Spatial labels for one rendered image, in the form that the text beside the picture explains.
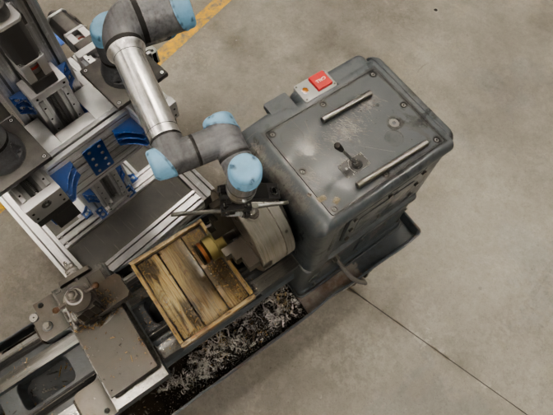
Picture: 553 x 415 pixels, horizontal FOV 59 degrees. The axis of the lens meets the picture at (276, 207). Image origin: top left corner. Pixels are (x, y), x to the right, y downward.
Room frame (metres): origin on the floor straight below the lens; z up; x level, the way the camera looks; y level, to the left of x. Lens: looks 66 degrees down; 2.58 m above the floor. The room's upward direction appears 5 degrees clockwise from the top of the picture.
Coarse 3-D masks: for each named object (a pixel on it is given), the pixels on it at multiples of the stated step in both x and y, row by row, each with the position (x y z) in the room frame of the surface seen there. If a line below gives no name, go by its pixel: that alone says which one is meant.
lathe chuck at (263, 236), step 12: (216, 192) 0.65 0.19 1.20; (264, 216) 0.57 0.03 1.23; (240, 228) 0.54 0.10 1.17; (252, 228) 0.53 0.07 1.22; (264, 228) 0.53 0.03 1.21; (276, 228) 0.54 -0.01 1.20; (252, 240) 0.50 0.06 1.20; (264, 240) 0.50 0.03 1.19; (276, 240) 0.51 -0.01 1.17; (264, 252) 0.47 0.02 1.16; (276, 252) 0.49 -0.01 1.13; (264, 264) 0.45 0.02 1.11
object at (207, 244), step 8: (200, 240) 0.51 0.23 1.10; (208, 240) 0.51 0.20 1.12; (216, 240) 0.52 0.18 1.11; (224, 240) 0.52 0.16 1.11; (200, 248) 0.48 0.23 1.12; (208, 248) 0.49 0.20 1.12; (216, 248) 0.49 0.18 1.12; (200, 256) 0.48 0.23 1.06; (208, 256) 0.46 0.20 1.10; (216, 256) 0.47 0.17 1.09
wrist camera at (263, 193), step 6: (258, 186) 0.55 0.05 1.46; (264, 186) 0.56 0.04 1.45; (270, 186) 0.57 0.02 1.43; (276, 186) 0.57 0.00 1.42; (258, 192) 0.54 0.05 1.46; (264, 192) 0.54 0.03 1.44; (270, 192) 0.55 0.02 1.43; (276, 192) 0.56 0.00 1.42; (252, 198) 0.51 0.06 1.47; (258, 198) 0.52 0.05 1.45; (264, 198) 0.52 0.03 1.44; (270, 198) 0.53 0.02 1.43; (276, 198) 0.54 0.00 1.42
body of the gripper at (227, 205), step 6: (222, 186) 0.52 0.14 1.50; (222, 192) 0.51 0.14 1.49; (222, 198) 0.49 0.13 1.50; (228, 198) 0.49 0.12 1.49; (222, 204) 0.50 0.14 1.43; (228, 204) 0.50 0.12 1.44; (234, 204) 0.50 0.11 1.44; (240, 204) 0.51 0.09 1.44; (246, 204) 0.51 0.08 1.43; (222, 210) 0.48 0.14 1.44; (228, 210) 0.49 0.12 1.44; (234, 210) 0.49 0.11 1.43; (240, 210) 0.50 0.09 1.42; (246, 210) 0.50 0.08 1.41; (222, 216) 0.49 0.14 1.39
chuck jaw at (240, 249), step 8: (240, 240) 0.53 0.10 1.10; (224, 248) 0.50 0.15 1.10; (232, 248) 0.50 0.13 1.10; (240, 248) 0.50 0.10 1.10; (248, 248) 0.50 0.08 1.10; (224, 256) 0.48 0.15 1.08; (232, 256) 0.48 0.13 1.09; (240, 256) 0.47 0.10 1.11; (248, 256) 0.48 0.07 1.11; (256, 256) 0.48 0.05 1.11; (248, 264) 0.45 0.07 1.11; (256, 264) 0.45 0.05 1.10
